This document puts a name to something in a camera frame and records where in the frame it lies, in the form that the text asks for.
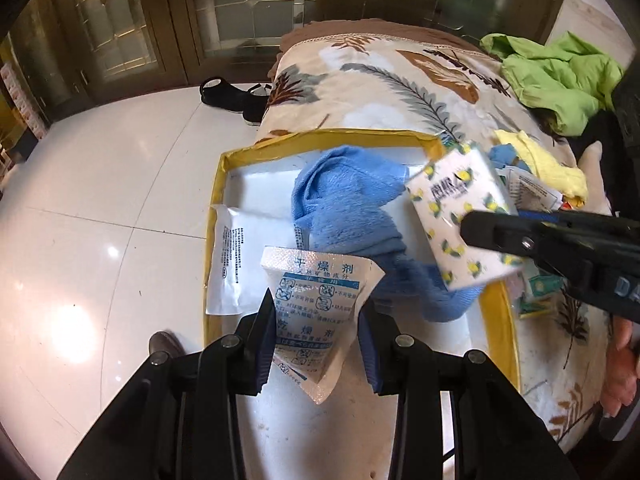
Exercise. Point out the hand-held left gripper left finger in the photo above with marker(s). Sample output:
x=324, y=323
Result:
x=262, y=355

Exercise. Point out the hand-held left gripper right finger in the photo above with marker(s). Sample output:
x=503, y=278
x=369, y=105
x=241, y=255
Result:
x=369, y=355

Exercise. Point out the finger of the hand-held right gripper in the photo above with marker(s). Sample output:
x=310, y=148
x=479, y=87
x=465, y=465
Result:
x=500, y=235

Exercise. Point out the lemon print tissue pack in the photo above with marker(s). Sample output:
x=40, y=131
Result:
x=450, y=200

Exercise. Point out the white desiccant packet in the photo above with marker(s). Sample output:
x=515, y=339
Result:
x=315, y=300

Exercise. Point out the yellow towel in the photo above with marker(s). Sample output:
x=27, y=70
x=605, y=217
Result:
x=550, y=165

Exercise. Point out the white plastic packet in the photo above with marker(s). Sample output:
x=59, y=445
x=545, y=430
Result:
x=235, y=260

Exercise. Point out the blue towel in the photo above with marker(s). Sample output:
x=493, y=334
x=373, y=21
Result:
x=340, y=205

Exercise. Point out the white foam box yellow tape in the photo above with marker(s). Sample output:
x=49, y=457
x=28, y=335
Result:
x=260, y=180

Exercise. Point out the white soft cloth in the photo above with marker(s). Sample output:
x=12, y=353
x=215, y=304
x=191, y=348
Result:
x=595, y=170

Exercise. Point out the person's right hand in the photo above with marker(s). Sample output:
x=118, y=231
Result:
x=622, y=365

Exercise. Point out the white printed sachet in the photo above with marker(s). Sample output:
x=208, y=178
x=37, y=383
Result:
x=530, y=190

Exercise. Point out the small green packet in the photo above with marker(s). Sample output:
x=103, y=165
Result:
x=540, y=287

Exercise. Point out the small blue cloth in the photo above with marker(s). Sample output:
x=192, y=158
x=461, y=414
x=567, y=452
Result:
x=506, y=154

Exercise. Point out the brown shoe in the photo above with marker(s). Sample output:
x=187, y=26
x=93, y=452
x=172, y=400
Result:
x=165, y=345

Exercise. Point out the dark cloth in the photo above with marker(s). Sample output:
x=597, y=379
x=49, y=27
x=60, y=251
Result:
x=595, y=130

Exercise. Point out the green jacket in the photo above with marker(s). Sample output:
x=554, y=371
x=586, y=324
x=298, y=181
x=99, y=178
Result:
x=550, y=75

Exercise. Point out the leaf printed blanket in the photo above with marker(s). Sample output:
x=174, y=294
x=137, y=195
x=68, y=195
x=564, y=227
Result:
x=350, y=85

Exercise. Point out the black shoe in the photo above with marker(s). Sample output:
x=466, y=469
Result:
x=256, y=107
x=220, y=91

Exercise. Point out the brown blanket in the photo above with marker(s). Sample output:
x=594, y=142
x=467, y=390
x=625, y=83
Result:
x=350, y=27

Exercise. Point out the wooden glass door cabinet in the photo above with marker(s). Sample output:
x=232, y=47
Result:
x=225, y=15

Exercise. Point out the row of red print boxes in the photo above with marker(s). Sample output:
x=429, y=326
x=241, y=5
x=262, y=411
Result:
x=20, y=100

